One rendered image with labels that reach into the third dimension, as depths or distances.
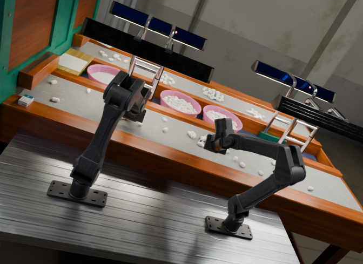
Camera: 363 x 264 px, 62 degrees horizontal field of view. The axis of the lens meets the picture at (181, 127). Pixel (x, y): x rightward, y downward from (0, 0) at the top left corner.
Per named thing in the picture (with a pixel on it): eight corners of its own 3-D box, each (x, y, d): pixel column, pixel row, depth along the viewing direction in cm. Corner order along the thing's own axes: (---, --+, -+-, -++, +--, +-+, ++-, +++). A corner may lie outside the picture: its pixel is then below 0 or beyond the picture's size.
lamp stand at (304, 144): (303, 184, 174) (352, 121, 153) (273, 174, 171) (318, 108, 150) (293, 164, 191) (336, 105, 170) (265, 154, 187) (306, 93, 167)
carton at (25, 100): (26, 107, 121) (27, 102, 120) (17, 104, 120) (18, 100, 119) (33, 101, 126) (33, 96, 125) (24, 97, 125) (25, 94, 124)
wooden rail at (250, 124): (313, 157, 217) (322, 146, 212) (64, 66, 186) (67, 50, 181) (310, 153, 222) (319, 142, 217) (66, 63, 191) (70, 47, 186)
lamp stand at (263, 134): (283, 146, 209) (322, 90, 188) (258, 137, 206) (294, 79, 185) (276, 132, 226) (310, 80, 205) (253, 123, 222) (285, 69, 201)
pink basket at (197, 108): (201, 129, 183) (208, 116, 178) (161, 123, 170) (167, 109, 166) (187, 106, 203) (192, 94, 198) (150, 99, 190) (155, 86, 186)
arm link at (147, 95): (137, 87, 137) (135, 76, 125) (154, 96, 137) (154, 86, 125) (125, 109, 134) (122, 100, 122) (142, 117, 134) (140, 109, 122)
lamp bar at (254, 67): (333, 104, 207) (339, 95, 204) (252, 71, 197) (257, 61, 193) (328, 99, 214) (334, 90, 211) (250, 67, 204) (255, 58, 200)
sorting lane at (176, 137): (363, 217, 160) (365, 214, 159) (14, 100, 129) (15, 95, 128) (338, 181, 186) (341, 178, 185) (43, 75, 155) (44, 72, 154)
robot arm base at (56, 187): (55, 164, 103) (49, 178, 97) (113, 178, 108) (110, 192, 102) (52, 181, 107) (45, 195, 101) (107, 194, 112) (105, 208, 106)
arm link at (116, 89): (80, 168, 106) (117, 84, 102) (97, 176, 106) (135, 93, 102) (72, 173, 100) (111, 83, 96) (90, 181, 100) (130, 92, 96)
